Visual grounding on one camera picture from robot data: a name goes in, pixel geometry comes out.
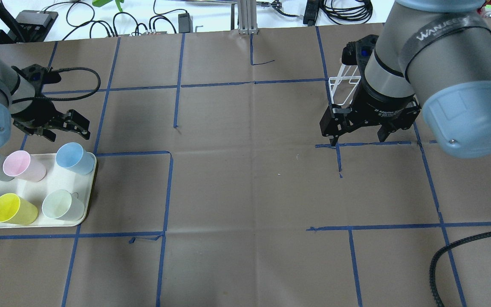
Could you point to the black power adapter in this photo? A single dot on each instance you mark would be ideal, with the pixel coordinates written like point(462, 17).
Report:
point(185, 23)

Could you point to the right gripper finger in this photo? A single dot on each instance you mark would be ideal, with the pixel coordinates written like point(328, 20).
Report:
point(404, 121)
point(335, 122)

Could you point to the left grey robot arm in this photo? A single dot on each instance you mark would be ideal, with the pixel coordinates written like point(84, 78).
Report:
point(23, 105)

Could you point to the aluminium frame post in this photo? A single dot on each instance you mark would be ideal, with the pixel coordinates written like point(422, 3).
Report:
point(247, 17)

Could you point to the white wire cup rack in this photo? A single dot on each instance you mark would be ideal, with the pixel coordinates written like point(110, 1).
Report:
point(343, 85)

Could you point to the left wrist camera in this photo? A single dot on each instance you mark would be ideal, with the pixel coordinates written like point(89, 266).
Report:
point(38, 75)

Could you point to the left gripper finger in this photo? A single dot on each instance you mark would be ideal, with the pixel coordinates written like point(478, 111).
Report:
point(45, 132)
point(73, 121)

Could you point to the pink plastic cup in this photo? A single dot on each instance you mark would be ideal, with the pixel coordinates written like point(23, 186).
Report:
point(22, 165)

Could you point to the cream plastic tray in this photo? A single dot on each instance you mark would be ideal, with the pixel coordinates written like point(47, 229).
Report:
point(57, 178)

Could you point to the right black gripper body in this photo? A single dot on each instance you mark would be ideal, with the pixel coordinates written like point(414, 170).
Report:
point(381, 108)

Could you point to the light blue plastic cup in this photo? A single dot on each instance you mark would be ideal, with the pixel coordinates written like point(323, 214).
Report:
point(73, 157)

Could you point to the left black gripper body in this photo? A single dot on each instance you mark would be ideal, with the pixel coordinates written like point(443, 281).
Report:
point(33, 111)

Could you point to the yellow plastic cup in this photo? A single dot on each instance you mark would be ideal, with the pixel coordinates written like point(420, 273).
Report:
point(16, 210)

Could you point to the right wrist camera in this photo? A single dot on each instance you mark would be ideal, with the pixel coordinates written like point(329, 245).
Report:
point(358, 53)

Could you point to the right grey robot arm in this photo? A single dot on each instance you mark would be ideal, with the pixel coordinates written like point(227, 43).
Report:
point(433, 58)

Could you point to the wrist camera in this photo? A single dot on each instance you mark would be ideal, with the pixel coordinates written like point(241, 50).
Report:
point(38, 75)
point(358, 53)

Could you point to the black power strip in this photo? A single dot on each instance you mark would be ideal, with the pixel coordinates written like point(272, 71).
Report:
point(311, 12)

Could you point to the pale green plastic cup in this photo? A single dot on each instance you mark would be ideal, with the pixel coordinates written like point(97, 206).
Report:
point(62, 205)

